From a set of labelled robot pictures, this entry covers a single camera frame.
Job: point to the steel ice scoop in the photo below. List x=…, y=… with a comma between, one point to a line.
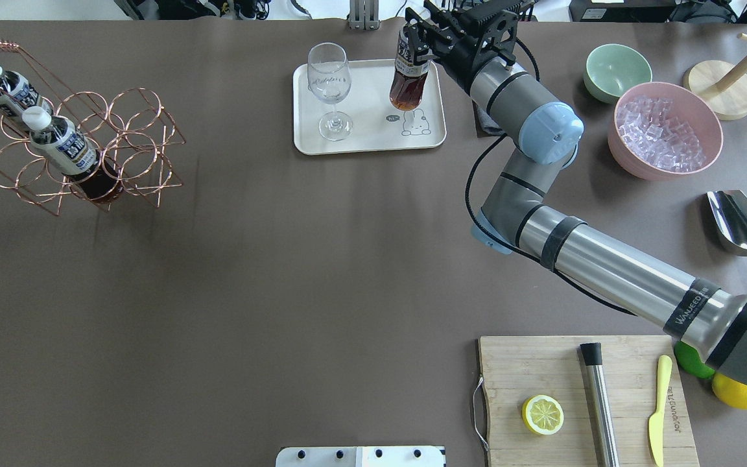
x=729, y=210

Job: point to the copper wire bottle basket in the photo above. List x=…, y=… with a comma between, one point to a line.
x=132, y=131

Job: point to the white rabbit tray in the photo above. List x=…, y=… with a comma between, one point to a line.
x=377, y=125

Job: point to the clear wine glass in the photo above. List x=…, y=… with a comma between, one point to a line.
x=329, y=80

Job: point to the green bowl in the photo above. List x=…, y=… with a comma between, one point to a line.
x=612, y=69

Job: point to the steel muddler rod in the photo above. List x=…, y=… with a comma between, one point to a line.
x=604, y=431

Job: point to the half lemon slice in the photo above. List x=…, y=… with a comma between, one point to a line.
x=542, y=414

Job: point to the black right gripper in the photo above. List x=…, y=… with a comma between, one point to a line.
x=456, y=60

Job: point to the yellow lemon near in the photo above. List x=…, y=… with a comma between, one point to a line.
x=729, y=391

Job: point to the yellow plastic knife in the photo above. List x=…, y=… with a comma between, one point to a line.
x=656, y=420

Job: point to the wooden cup tree stand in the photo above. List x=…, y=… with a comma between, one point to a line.
x=722, y=85

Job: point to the grey folded cloth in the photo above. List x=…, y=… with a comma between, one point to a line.
x=485, y=126

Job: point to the green lime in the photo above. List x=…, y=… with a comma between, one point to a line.
x=689, y=360

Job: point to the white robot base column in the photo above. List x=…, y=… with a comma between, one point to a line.
x=402, y=455

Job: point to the tea bottle white cap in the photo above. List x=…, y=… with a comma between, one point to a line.
x=408, y=83

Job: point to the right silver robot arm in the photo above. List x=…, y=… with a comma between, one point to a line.
x=546, y=132

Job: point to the pink bowl of ice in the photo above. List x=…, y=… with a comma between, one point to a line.
x=661, y=131

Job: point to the aluminium frame post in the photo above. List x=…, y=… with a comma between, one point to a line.
x=364, y=15

